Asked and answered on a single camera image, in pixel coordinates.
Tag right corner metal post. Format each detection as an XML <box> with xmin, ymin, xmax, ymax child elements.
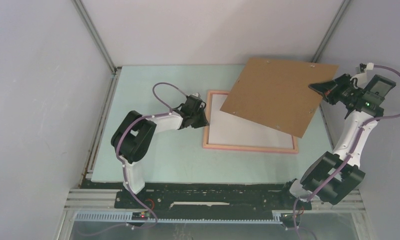
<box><xmin>310</xmin><ymin>0</ymin><xmax>353</xmax><ymax>68</ymax></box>

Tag aluminium frame rails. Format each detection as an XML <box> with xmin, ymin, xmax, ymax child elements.
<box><xmin>62</xmin><ymin>189</ymin><xmax>375</xmax><ymax>240</ymax></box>

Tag brown backing board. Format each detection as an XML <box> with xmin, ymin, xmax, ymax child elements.
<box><xmin>220</xmin><ymin>57</ymin><xmax>338</xmax><ymax>138</ymax></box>

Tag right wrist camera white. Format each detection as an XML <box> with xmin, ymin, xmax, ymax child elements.
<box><xmin>350</xmin><ymin>62</ymin><xmax>374</xmax><ymax>88</ymax></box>

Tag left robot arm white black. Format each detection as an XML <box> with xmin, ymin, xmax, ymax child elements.
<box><xmin>111</xmin><ymin>94</ymin><xmax>209</xmax><ymax>208</ymax></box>

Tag pink wooden picture frame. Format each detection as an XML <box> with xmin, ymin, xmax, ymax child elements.
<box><xmin>202</xmin><ymin>90</ymin><xmax>300</xmax><ymax>155</ymax></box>

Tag white cable duct strip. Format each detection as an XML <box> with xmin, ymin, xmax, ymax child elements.
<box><xmin>74</xmin><ymin>211</ymin><xmax>282</xmax><ymax>225</ymax></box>

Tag corner metal post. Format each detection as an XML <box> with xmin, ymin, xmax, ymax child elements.
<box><xmin>310</xmin><ymin>0</ymin><xmax>353</xmax><ymax>68</ymax></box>
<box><xmin>71</xmin><ymin>0</ymin><xmax>117</xmax><ymax>74</ymax></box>

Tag left corner metal post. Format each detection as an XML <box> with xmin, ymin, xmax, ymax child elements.
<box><xmin>71</xmin><ymin>0</ymin><xmax>117</xmax><ymax>74</ymax></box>

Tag landscape photo print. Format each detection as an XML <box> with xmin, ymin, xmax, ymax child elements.
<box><xmin>208</xmin><ymin>94</ymin><xmax>294</xmax><ymax>150</ymax></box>

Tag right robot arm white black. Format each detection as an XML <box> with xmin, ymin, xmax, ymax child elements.
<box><xmin>278</xmin><ymin>74</ymin><xmax>396</xmax><ymax>209</ymax></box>

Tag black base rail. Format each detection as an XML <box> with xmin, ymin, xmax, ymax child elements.
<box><xmin>114</xmin><ymin>183</ymin><xmax>312</xmax><ymax>221</ymax></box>

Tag small circuit board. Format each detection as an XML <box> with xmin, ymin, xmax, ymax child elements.
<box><xmin>131</xmin><ymin>212</ymin><xmax>150</xmax><ymax>221</ymax></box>

